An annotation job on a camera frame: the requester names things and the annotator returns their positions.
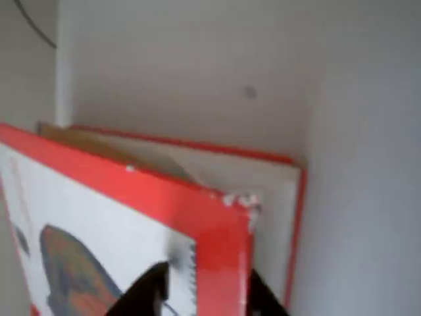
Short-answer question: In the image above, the thin dark cable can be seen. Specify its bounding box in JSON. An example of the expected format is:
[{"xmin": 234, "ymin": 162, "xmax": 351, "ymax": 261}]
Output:
[{"xmin": 13, "ymin": 0, "xmax": 57, "ymax": 50}]

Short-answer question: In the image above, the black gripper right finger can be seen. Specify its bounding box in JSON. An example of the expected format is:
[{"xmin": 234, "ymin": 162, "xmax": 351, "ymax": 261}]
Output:
[{"xmin": 249, "ymin": 267, "xmax": 292, "ymax": 316}]

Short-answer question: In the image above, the red hardcover brain textbook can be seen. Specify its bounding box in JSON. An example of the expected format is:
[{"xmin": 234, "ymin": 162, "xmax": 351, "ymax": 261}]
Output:
[{"xmin": 0, "ymin": 122, "xmax": 309, "ymax": 316}]

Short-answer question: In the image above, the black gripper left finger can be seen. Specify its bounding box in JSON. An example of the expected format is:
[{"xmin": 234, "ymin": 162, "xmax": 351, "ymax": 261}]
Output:
[{"xmin": 107, "ymin": 261, "xmax": 170, "ymax": 316}]

